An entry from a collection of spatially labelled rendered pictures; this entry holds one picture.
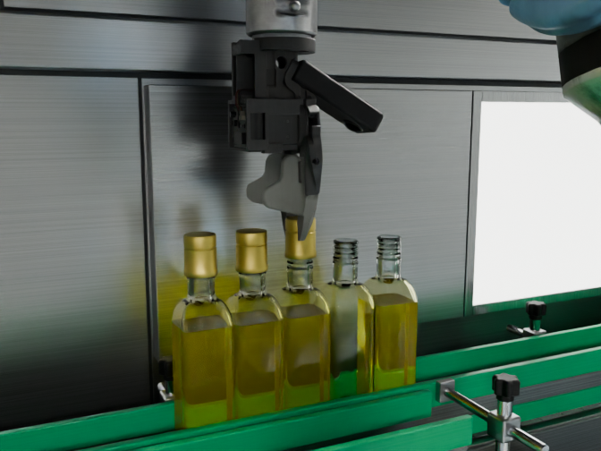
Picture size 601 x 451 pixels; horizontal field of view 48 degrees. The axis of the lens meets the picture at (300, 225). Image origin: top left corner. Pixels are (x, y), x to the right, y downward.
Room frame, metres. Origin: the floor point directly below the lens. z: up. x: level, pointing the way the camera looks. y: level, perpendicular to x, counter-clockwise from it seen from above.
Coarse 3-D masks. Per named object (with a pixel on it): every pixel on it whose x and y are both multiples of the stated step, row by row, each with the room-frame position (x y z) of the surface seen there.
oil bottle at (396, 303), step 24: (384, 288) 0.76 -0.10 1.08; (408, 288) 0.77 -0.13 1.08; (384, 312) 0.75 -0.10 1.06; (408, 312) 0.77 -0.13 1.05; (384, 336) 0.75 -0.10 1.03; (408, 336) 0.77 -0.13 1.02; (384, 360) 0.75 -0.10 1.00; (408, 360) 0.77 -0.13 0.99; (384, 384) 0.75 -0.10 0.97; (408, 384) 0.77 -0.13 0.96
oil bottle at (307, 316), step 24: (288, 288) 0.73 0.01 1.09; (312, 288) 0.73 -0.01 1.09; (288, 312) 0.71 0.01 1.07; (312, 312) 0.71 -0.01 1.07; (288, 336) 0.70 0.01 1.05; (312, 336) 0.71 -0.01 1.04; (288, 360) 0.70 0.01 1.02; (312, 360) 0.71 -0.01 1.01; (288, 384) 0.70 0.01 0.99; (312, 384) 0.71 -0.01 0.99; (288, 408) 0.70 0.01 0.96
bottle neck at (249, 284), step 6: (240, 276) 0.71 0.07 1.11; (246, 276) 0.70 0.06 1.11; (252, 276) 0.70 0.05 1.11; (258, 276) 0.70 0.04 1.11; (264, 276) 0.71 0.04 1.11; (240, 282) 0.71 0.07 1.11; (246, 282) 0.70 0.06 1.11; (252, 282) 0.70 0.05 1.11; (258, 282) 0.70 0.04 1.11; (264, 282) 0.71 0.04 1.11; (240, 288) 0.71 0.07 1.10; (246, 288) 0.70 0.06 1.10; (252, 288) 0.70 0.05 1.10; (258, 288) 0.70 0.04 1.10; (264, 288) 0.71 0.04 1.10; (252, 294) 0.70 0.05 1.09
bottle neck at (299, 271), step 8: (288, 264) 0.73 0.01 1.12; (296, 264) 0.72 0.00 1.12; (304, 264) 0.72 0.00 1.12; (288, 272) 0.73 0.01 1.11; (296, 272) 0.72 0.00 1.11; (304, 272) 0.72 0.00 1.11; (288, 280) 0.73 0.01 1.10; (296, 280) 0.72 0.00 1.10; (304, 280) 0.72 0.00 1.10; (296, 288) 0.72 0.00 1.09; (304, 288) 0.72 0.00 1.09
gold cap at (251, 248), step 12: (252, 228) 0.72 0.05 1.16; (240, 240) 0.70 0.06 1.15; (252, 240) 0.70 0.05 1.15; (264, 240) 0.70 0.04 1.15; (240, 252) 0.70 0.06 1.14; (252, 252) 0.70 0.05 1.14; (264, 252) 0.70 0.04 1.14; (240, 264) 0.70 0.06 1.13; (252, 264) 0.70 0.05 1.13; (264, 264) 0.70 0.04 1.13
